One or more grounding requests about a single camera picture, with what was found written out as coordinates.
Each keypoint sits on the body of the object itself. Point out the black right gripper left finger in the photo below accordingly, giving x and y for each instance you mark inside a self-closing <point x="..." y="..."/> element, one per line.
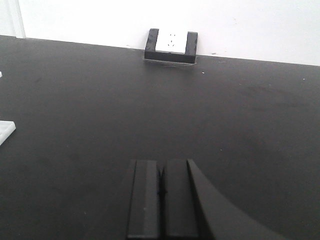
<point x="144" y="216"/>

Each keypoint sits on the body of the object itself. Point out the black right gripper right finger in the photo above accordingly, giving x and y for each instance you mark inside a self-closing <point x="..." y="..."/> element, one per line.
<point x="195" y="210"/>

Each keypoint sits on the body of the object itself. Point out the white socket in black box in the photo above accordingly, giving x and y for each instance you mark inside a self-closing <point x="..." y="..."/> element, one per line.
<point x="171" y="46"/>

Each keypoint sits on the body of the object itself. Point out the white test tube rack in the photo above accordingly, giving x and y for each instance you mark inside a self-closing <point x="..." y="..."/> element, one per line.
<point x="6" y="129"/>

